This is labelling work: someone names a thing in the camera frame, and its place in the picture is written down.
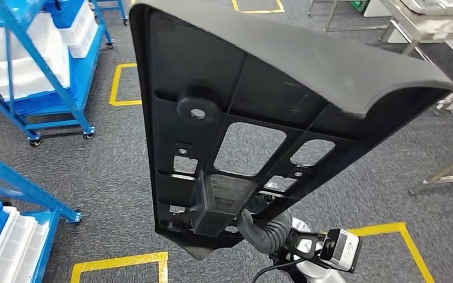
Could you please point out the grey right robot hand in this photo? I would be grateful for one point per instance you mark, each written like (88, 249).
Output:
(267, 240)

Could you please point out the black plastic licence plate bracket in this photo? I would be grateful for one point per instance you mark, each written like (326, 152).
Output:
(211, 58)

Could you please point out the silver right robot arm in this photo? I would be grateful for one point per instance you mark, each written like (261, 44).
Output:
(320, 275)

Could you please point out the blue metal shelf rack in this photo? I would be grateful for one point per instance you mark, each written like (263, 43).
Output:
(23, 181)

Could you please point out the blue shelf rack with casters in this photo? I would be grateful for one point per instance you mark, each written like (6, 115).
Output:
(111, 6)
(41, 66)

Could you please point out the yellow floor tape square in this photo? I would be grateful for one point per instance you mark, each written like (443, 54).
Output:
(117, 261)

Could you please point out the green plastic crate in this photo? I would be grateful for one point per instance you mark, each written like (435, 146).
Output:
(359, 4)

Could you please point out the stainless steel table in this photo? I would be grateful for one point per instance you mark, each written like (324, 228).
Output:
(414, 23)

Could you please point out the grey metal tray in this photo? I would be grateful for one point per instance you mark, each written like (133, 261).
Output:
(433, 7)

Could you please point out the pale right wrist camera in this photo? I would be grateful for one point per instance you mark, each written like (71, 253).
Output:
(343, 250)

